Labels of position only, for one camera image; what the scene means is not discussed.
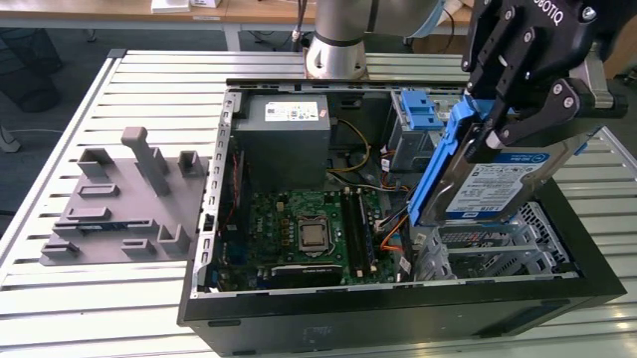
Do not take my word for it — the blue drive latch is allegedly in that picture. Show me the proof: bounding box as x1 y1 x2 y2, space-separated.
400 90 456 131

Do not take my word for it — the silver CPU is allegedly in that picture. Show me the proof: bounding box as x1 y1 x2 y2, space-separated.
301 225 330 249

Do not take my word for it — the black RAM slot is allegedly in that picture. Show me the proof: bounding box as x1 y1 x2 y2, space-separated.
354 188 380 275
342 188 366 279

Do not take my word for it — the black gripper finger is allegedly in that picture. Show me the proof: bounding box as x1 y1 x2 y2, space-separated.
460 0 549 100
480 76 629 150

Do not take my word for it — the CPU socket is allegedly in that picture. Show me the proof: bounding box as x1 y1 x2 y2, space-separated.
295 214 334 259

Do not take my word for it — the wooden desk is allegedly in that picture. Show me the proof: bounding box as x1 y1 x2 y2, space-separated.
43 0 474 56

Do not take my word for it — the hard disk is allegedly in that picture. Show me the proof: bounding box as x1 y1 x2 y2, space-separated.
406 91 607 228

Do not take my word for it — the orange wire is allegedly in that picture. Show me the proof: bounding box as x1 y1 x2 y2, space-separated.
380 223 408 255

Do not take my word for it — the white floor stand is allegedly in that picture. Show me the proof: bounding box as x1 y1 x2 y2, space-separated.
0 125 22 153

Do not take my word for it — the black PC case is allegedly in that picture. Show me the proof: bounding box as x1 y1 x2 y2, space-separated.
178 77 628 357

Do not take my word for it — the black wire bundle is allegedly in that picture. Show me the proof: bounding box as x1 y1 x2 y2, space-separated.
377 184 420 230

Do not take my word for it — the black graphics card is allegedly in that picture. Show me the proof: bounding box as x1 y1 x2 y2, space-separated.
267 263 345 288

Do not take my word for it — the thin red case wire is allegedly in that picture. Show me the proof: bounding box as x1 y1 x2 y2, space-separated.
226 152 245 228

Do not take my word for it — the metal drive cage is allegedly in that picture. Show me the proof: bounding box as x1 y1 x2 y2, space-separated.
388 89 469 175

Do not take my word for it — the grey power supply unit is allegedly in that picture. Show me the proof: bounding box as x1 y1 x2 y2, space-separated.
233 92 334 191

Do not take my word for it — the grey parts rack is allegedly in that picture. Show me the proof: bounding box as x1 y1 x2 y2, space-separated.
39 125 210 268

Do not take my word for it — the yellow wire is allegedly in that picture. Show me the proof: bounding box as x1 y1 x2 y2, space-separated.
326 119 373 175

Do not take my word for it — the green motherboard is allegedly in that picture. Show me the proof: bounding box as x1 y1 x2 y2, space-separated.
218 188 414 292

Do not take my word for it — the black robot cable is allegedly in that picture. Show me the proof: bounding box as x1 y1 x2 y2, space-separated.
295 0 309 42

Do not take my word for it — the large white box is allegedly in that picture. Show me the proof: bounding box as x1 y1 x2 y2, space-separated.
151 0 191 14

